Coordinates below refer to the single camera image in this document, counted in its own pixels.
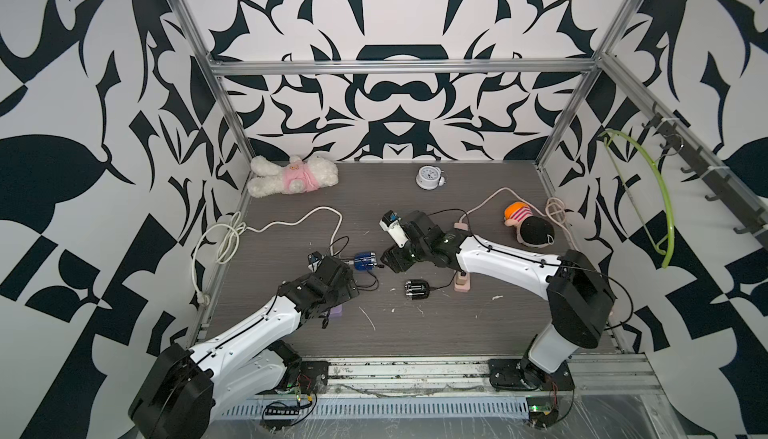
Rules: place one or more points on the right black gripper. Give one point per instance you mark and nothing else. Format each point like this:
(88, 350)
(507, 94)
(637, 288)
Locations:
(393, 259)

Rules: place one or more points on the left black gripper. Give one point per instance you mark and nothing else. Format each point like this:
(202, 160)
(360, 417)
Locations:
(347, 292)

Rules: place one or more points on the blue electric shaver white stripes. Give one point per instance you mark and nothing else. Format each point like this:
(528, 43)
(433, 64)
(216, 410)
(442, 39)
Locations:
(365, 261)

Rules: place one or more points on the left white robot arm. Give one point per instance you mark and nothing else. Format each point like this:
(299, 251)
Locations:
(187, 388)

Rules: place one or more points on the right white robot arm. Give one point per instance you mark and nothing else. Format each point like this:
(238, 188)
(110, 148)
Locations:
(580, 298)

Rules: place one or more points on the purple power strip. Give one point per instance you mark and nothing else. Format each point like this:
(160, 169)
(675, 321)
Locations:
(335, 312)

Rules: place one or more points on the pink power strip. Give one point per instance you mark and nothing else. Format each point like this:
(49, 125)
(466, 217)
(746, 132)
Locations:
(461, 279)

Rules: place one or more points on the small white alarm clock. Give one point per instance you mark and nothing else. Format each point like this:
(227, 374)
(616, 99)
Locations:
(430, 178)

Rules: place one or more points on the white plush toy pink outfit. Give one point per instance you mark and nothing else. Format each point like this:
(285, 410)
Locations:
(296, 177)

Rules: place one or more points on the green plastic hanger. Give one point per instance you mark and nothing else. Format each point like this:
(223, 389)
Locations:
(644, 186)

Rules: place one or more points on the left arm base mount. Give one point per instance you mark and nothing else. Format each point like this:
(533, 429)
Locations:
(299, 375)

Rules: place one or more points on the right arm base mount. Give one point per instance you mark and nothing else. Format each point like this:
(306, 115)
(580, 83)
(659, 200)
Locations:
(522, 375)

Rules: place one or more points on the aluminium frame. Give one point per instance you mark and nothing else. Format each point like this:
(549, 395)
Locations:
(502, 93)

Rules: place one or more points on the black wall hook rack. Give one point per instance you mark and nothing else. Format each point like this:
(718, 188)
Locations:
(702, 163)

